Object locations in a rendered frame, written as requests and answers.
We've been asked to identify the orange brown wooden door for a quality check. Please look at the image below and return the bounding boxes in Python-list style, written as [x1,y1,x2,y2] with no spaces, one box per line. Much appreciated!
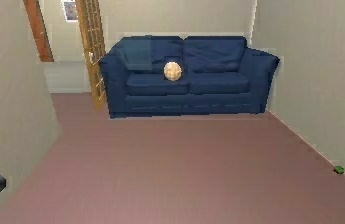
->
[23,0,55,63]

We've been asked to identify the framed wall picture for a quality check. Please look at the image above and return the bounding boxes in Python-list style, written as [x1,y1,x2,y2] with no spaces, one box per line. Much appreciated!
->
[61,0,79,23]

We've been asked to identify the teal blue sofa cushion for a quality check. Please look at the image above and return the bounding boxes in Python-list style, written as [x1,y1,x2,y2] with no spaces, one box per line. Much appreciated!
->
[122,37,153,72]

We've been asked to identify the light wooden glazed door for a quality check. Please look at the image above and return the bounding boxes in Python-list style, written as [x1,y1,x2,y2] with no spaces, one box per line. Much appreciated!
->
[74,0,107,111]

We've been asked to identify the tan woven ball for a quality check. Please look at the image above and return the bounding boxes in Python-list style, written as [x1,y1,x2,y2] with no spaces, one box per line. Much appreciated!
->
[163,61,183,82]

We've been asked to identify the dark blue sofa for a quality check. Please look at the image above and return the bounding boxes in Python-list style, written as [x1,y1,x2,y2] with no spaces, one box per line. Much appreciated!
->
[98,35,281,119]

